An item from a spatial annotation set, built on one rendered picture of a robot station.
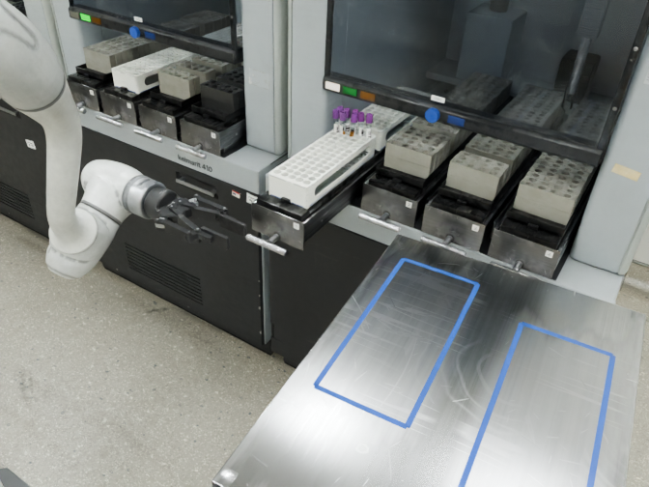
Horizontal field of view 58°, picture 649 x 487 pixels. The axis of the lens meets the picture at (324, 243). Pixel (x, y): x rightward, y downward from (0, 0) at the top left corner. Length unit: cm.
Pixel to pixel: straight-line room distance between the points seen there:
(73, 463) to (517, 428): 131
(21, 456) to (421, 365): 131
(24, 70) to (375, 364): 65
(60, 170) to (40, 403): 99
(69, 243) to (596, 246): 110
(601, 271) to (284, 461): 81
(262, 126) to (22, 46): 77
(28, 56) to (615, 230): 106
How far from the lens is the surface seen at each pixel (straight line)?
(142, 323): 218
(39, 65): 97
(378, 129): 144
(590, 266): 135
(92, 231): 137
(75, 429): 193
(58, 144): 117
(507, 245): 125
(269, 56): 148
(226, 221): 129
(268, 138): 157
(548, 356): 98
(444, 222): 128
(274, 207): 122
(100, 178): 144
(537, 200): 128
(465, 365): 92
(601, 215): 128
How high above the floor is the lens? 148
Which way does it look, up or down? 36 degrees down
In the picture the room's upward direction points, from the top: 3 degrees clockwise
